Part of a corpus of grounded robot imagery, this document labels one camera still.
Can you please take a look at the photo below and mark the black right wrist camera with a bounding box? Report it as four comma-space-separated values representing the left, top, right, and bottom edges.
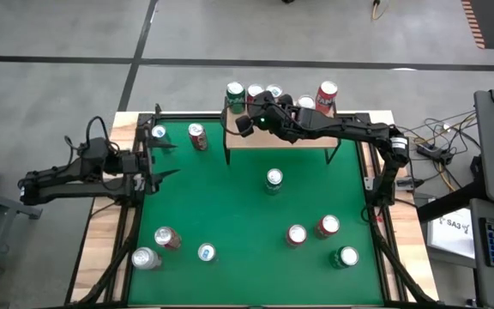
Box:
234, 114, 256, 137

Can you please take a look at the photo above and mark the white paper sign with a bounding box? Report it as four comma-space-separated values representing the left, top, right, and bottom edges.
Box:
425, 208, 476, 260

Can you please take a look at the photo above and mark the wooden shelf with black legs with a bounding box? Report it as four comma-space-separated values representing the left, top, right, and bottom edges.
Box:
223, 97, 343, 167

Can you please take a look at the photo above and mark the white pink raspberry lime can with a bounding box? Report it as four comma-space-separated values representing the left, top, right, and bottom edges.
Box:
297, 94, 316, 111

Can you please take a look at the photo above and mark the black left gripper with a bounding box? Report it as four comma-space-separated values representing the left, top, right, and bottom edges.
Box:
120, 124, 183, 197

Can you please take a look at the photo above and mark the red Coca-Cola can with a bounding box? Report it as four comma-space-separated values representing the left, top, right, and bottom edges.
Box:
246, 83, 266, 104
154, 226, 183, 251
187, 123, 209, 152

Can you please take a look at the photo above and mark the yellow cable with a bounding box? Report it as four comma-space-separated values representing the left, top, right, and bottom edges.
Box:
401, 110, 478, 192
370, 0, 393, 21

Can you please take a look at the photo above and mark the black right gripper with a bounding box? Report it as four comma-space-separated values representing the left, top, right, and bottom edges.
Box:
250, 89, 304, 142

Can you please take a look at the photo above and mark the green Sprite can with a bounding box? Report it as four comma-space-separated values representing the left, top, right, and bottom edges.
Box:
225, 81, 247, 115
264, 167, 284, 197
329, 245, 360, 270

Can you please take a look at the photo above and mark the black aluminium table frame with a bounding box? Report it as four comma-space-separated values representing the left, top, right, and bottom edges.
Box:
64, 110, 441, 309

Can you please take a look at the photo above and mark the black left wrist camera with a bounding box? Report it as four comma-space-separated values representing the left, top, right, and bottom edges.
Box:
122, 154, 143, 177

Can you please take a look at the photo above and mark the black stand beam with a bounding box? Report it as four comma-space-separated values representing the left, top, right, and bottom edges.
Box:
416, 179, 488, 224

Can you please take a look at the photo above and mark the plain silver beverage can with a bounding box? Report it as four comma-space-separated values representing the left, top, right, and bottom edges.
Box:
130, 246, 163, 271

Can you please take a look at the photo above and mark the red Fanta strawberry can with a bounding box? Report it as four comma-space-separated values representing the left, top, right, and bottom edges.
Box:
314, 214, 341, 240
314, 80, 339, 116
285, 223, 308, 248

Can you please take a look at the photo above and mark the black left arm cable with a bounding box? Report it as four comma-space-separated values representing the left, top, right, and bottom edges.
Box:
64, 115, 122, 160

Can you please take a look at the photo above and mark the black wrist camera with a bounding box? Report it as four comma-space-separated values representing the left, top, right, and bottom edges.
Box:
122, 154, 143, 177
234, 114, 256, 137

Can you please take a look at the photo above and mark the green table mat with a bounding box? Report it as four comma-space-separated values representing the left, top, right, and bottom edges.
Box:
127, 118, 384, 306

